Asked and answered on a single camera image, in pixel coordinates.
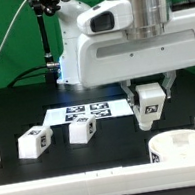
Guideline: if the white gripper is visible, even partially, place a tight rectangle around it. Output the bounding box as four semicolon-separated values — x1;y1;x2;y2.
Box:
76;0;195;106

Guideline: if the white round stool seat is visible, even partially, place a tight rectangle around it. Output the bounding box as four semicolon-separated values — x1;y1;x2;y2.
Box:
148;129;195;163

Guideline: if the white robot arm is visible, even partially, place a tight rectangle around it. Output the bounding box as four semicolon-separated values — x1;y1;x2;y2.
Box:
60;0;195;98

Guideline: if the white marker sheet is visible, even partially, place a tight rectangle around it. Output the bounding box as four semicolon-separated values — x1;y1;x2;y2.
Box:
43;99;133;126

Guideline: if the white front rail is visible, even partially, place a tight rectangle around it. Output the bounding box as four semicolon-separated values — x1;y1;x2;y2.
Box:
0;159;195;195

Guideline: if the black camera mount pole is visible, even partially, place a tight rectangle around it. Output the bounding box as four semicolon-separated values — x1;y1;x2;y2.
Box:
28;0;61;84

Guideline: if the black cable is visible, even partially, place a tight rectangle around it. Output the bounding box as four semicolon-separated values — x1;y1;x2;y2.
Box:
4;63;61;89

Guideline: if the white cable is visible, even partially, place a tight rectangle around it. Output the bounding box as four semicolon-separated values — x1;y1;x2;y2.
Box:
0;0;48;86

